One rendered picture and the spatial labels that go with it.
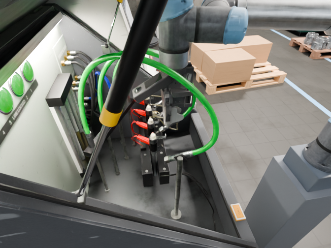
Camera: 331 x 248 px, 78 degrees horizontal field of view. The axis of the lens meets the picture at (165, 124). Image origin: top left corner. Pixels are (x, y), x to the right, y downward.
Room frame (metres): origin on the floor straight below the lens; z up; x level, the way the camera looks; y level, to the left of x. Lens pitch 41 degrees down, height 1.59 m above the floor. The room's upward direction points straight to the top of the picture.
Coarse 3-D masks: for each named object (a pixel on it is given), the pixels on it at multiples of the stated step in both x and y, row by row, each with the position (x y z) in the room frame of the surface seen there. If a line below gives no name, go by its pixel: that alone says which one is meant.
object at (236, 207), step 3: (234, 207) 0.32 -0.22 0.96; (237, 207) 0.32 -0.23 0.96; (234, 210) 0.31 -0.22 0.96; (237, 210) 0.31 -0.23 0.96; (240, 210) 0.31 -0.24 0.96; (237, 213) 0.30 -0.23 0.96; (240, 213) 0.30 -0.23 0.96; (234, 216) 0.29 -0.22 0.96; (237, 216) 0.29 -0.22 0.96; (240, 216) 0.29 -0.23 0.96; (243, 216) 0.29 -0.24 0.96; (243, 219) 0.28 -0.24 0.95
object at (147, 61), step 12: (96, 60) 0.43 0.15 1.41; (108, 60) 0.42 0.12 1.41; (144, 60) 0.40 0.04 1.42; (84, 72) 0.44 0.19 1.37; (168, 72) 0.38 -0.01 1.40; (84, 84) 0.45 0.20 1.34; (192, 84) 0.38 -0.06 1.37; (84, 108) 0.46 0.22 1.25; (84, 120) 0.45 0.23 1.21; (216, 120) 0.36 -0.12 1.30; (216, 132) 0.35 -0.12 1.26
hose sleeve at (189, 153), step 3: (192, 150) 0.38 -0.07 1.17; (180, 153) 0.38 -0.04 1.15; (183, 153) 0.38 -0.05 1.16; (186, 153) 0.37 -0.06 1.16; (189, 153) 0.37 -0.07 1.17; (192, 153) 0.37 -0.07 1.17; (171, 156) 0.38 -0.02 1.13; (186, 156) 0.37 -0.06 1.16; (189, 156) 0.36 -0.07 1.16; (192, 156) 0.37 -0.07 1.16; (171, 159) 0.38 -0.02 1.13; (174, 159) 0.38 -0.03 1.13
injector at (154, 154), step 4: (156, 136) 0.49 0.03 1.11; (152, 140) 0.48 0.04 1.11; (156, 140) 0.48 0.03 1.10; (152, 144) 0.48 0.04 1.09; (156, 144) 0.48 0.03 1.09; (152, 148) 0.48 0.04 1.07; (156, 148) 0.48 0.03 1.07; (160, 148) 0.49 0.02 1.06; (152, 152) 0.48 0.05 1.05; (156, 152) 0.48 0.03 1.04; (152, 156) 0.48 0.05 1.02; (156, 156) 0.49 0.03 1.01; (152, 160) 0.48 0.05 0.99; (156, 160) 0.48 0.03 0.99; (152, 164) 0.48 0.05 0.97; (156, 164) 0.48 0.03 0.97; (156, 168) 0.48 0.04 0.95; (156, 172) 0.48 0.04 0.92
